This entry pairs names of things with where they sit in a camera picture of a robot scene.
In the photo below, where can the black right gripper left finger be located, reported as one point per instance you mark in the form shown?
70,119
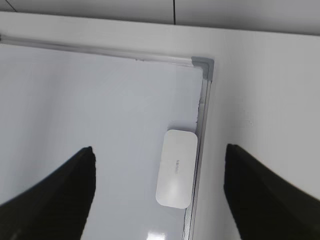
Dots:
57,207

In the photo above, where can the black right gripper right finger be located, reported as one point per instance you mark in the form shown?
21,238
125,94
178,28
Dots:
263,205

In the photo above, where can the white rectangular whiteboard eraser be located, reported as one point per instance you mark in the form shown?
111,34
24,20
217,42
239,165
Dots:
176,169

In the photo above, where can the whiteboard with grey frame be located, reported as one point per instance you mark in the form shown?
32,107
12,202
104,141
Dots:
57,98

